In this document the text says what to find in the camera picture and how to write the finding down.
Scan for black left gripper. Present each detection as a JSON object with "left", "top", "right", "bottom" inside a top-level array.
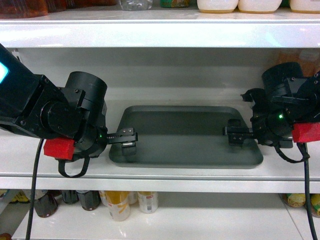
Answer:
[{"left": 73, "top": 99, "right": 138, "bottom": 158}]

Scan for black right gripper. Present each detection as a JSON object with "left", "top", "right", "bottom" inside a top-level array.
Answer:
[{"left": 222, "top": 110, "right": 293, "bottom": 148}]

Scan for grey rectangular serving tray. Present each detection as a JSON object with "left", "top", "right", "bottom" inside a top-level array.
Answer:
[{"left": 109, "top": 105, "right": 264, "bottom": 169}]

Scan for yellow white drink bottle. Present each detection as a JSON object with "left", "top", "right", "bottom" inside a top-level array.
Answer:
[{"left": 104, "top": 190, "right": 131, "bottom": 222}]

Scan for white label drink bottle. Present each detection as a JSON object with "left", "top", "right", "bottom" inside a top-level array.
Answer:
[{"left": 137, "top": 191, "right": 159, "bottom": 214}]

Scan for dark tea bottle right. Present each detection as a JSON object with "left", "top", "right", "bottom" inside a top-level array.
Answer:
[{"left": 76, "top": 190, "right": 101, "bottom": 211}]

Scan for dark tea bottle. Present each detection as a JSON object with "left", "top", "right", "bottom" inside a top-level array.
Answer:
[
  {"left": 76, "top": 190, "right": 101, "bottom": 211},
  {"left": 33, "top": 189, "right": 58, "bottom": 218}
]

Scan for white metal store shelf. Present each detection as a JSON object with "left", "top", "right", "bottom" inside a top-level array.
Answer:
[{"left": 0, "top": 5, "right": 320, "bottom": 240}]

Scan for dark tea bottle left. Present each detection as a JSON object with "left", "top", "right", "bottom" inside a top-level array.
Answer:
[{"left": 33, "top": 189, "right": 58, "bottom": 218}]

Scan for yellow label bottle lower right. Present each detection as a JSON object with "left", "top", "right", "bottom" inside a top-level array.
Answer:
[{"left": 310, "top": 193, "right": 320, "bottom": 218}]

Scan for white jug middle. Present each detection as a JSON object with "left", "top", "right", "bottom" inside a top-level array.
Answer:
[{"left": 237, "top": 0, "right": 282, "bottom": 14}]

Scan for white jug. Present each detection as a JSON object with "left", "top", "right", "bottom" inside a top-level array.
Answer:
[
  {"left": 196, "top": 0, "right": 239, "bottom": 14},
  {"left": 289, "top": 0, "right": 320, "bottom": 14},
  {"left": 237, "top": 0, "right": 282, "bottom": 14}
]

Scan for white jug left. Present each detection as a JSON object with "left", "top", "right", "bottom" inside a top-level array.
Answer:
[{"left": 196, "top": 0, "right": 239, "bottom": 14}]

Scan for clear water bottle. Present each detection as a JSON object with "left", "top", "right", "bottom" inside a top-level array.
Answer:
[{"left": 119, "top": 0, "right": 153, "bottom": 11}]

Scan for white jug right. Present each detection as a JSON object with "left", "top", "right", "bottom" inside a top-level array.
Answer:
[{"left": 289, "top": 0, "right": 320, "bottom": 14}]

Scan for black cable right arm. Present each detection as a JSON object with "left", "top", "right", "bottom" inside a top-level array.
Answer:
[{"left": 273, "top": 141, "right": 318, "bottom": 240}]

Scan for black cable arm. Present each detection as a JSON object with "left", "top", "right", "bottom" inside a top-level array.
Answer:
[
  {"left": 24, "top": 137, "right": 91, "bottom": 240},
  {"left": 273, "top": 141, "right": 318, "bottom": 240}
]

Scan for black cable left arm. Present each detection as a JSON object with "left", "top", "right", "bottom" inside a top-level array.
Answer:
[{"left": 24, "top": 137, "right": 91, "bottom": 240}]

